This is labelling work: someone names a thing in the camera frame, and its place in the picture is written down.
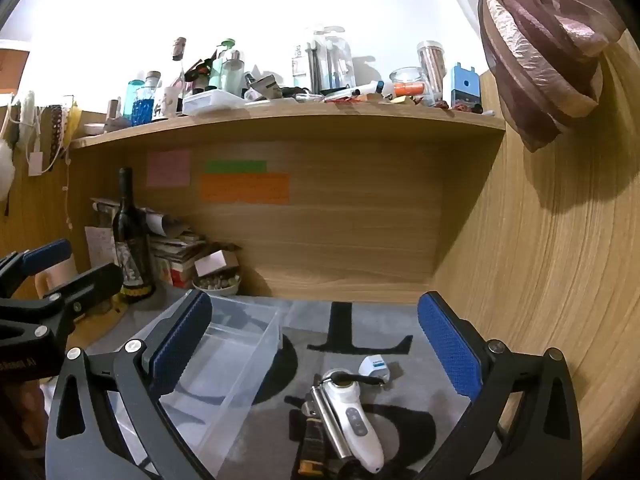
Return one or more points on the dark wine bottle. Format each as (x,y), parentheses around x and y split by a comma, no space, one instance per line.
(131,240)

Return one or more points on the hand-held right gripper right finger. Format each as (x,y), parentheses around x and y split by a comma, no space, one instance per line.
(450,345)

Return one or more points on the pink sticky note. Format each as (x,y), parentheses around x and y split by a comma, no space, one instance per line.
(169,168)

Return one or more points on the clear plastic storage bin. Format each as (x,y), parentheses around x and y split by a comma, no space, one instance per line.
(240,332)

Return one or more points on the tall jar of sticks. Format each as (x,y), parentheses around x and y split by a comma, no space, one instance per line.
(431,72)

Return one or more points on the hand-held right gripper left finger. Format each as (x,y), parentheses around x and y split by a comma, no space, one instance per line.
(182,340)

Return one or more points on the green sticky note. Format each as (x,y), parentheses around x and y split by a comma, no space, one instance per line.
(236,166)

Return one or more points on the green cap bottle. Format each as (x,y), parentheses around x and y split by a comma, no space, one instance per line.
(227,67)

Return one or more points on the white cup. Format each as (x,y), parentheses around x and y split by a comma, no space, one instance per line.
(169,101)

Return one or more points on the round glass jar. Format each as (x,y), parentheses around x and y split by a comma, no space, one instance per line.
(410,85)

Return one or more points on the white electric shaver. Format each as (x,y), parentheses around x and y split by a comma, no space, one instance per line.
(356,420)

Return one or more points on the clear flat plastic box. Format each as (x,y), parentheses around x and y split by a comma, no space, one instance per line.
(212,101)

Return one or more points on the orange sticky note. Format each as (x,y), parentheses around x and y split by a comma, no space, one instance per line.
(245,188)

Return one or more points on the white marker pen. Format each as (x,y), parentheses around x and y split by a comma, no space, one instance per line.
(352,92)

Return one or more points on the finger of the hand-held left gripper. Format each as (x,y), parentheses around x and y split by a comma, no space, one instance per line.
(47,253)
(95,282)

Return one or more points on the small white blue box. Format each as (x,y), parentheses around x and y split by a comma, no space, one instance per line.
(375,366)

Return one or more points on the stack of magazines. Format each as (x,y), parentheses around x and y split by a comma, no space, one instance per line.
(170,249)

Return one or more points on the grey printed mat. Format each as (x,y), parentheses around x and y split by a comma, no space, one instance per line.
(320,321)

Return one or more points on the wooden shelf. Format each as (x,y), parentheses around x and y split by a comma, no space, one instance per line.
(300,119)

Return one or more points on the bowl of nuts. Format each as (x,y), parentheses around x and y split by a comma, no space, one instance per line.
(216,284)

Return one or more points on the open cardboard box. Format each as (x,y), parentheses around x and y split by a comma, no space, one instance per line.
(211,260)

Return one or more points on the black yellow utility knife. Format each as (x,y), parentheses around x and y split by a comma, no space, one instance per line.
(312,445)

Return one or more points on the blue glass tumbler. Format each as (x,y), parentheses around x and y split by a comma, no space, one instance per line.
(142,105)

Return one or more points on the silver metal tool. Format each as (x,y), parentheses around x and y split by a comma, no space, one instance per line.
(325,412)

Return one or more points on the white paper sheet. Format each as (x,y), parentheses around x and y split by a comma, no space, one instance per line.
(99,247)

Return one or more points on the clear pen packaging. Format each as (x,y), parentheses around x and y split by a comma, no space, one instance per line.
(325,60)

